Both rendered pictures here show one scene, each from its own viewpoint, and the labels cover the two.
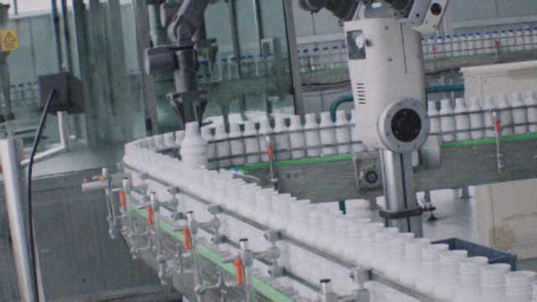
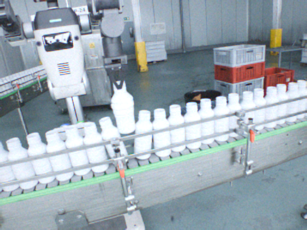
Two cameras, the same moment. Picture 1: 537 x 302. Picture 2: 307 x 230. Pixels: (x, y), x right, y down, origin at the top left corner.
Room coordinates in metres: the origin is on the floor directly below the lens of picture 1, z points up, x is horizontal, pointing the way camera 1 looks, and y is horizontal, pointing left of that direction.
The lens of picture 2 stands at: (2.76, 0.83, 1.41)
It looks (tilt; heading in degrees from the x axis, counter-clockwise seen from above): 21 degrees down; 272
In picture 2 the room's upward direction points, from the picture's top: 7 degrees counter-clockwise
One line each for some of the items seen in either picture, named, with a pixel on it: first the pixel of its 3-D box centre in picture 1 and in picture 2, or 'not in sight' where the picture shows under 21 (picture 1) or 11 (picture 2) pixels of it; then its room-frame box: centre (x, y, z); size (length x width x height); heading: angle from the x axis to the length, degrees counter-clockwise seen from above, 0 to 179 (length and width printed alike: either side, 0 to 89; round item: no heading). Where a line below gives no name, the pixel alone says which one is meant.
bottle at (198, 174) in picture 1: (205, 203); (161, 132); (2.76, 0.16, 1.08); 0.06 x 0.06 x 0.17
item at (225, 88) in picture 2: not in sight; (238, 85); (1.57, -2.20, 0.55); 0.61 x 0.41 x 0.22; 23
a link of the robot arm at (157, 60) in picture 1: (167, 49); (110, 14); (2.87, 0.22, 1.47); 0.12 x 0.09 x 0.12; 105
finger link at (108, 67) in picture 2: (187, 111); (116, 73); (2.88, 0.19, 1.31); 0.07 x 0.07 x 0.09; 16
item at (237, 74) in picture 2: not in sight; (239, 70); (1.57, -2.21, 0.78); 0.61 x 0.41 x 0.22; 22
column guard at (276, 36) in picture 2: not in sight; (275, 42); (-2.60, -8.62, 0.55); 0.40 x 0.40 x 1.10; 16
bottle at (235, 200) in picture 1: (242, 220); (246, 112); (2.42, 0.07, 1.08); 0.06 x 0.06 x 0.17
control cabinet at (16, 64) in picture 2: not in sight; (10, 67); (7.11, -5.47, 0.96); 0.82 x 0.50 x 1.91; 88
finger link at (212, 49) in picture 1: (205, 57); not in sight; (3.35, 0.14, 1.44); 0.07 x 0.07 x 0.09; 16
